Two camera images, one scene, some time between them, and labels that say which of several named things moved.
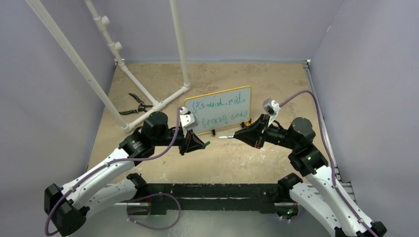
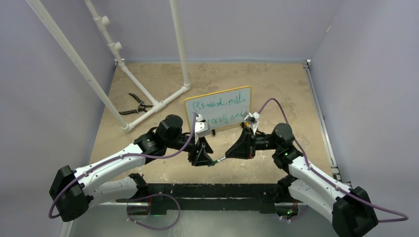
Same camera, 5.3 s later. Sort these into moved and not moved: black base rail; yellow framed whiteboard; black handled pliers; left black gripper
Moved: left black gripper
Not moved: yellow framed whiteboard; black base rail; black handled pliers
